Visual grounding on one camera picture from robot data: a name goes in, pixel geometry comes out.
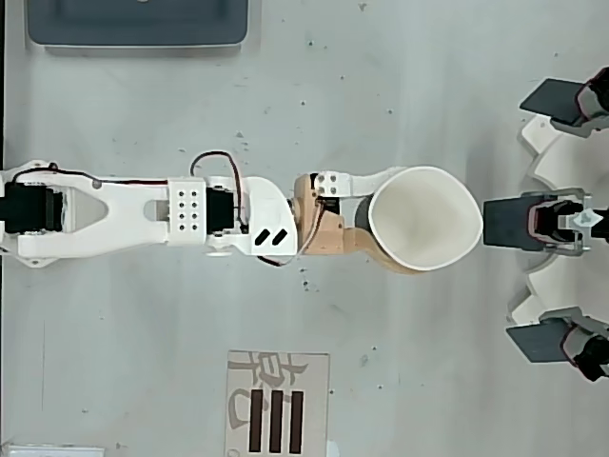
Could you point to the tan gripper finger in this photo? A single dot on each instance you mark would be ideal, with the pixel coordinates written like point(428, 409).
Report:
point(364, 243)

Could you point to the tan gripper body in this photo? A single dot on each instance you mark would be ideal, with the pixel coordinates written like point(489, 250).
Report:
point(318, 220)

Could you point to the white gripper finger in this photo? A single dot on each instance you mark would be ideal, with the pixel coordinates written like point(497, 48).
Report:
point(361, 183)

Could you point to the white paper cup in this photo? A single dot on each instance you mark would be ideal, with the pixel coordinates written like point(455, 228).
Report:
point(423, 219)

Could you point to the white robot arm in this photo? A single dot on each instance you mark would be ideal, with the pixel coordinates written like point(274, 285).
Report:
point(119, 209)

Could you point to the black valve paddle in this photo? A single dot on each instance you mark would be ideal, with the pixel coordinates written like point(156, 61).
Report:
point(552, 101)
point(537, 339)
point(506, 224)

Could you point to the beige card with black bars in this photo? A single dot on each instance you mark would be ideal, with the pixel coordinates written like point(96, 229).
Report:
point(309, 404)

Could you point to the grey plastic tray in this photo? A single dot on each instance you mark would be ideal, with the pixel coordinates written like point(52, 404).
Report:
point(138, 21)

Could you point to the white flat box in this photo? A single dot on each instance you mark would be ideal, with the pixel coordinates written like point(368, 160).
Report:
point(52, 451)

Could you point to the metal frame valve motor mount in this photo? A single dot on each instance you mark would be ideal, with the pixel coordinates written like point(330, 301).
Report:
point(571, 221)

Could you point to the grey valve motor mount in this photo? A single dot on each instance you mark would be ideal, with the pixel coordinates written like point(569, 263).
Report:
point(595, 105)
point(590, 350)

